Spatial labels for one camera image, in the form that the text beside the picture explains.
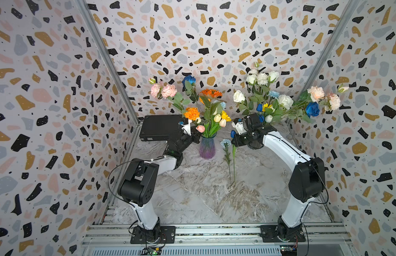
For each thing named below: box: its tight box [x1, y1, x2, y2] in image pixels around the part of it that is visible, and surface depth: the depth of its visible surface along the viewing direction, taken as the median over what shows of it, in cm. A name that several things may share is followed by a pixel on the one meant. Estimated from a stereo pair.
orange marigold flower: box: [183, 107, 201, 122], surface depth 78 cm
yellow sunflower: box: [221, 110, 232, 122], surface depth 85 cm
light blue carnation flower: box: [220, 138, 232, 183], surface depth 105 cm
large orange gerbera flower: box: [199, 88, 223, 98], surface depth 73 cm
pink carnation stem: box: [148, 77, 191, 113], surface depth 74 cm
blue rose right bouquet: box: [305, 101, 321, 118], surface depth 68 cm
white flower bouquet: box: [232, 61, 311, 124], surface depth 87 cm
